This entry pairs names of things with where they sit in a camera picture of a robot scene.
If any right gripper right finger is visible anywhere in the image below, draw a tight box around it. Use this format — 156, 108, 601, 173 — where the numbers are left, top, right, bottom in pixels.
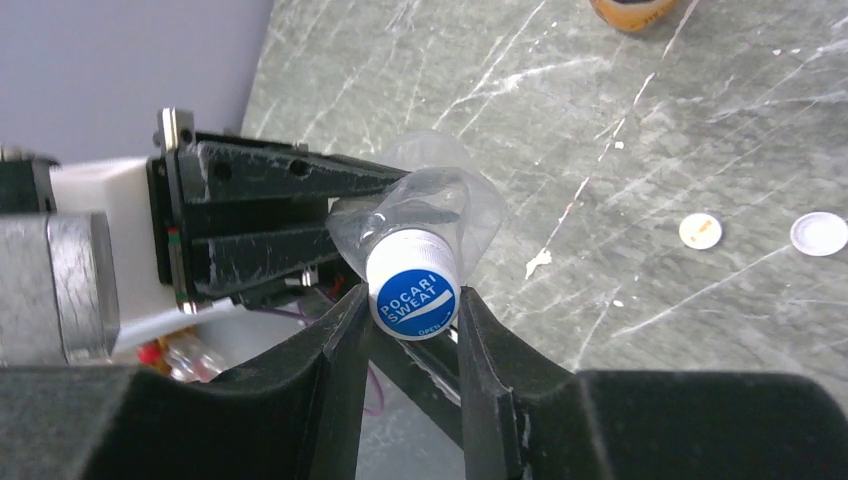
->
458, 288, 847, 479

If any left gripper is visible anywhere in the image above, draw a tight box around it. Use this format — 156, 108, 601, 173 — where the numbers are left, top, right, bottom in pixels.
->
148, 107, 408, 313

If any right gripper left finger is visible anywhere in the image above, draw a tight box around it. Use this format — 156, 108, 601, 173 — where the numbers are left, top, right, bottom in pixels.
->
1, 285, 370, 479

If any clear crushed plastic bottle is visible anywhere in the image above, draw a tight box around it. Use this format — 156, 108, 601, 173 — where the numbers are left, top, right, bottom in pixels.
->
326, 130, 508, 287

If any white cap with logo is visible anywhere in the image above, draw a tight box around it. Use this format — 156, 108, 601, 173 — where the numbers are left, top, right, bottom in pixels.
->
678, 213, 723, 250

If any plain white bottle cap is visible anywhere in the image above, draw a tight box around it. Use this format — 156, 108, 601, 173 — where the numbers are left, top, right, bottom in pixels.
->
789, 212, 848, 257

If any orange juice bottle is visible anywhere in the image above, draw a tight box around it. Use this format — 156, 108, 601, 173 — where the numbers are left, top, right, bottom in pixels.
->
589, 0, 677, 33

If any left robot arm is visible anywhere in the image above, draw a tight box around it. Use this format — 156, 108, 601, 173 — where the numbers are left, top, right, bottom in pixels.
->
1, 107, 403, 366

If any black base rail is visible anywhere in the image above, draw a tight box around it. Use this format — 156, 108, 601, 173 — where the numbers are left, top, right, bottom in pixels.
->
371, 328, 463, 447

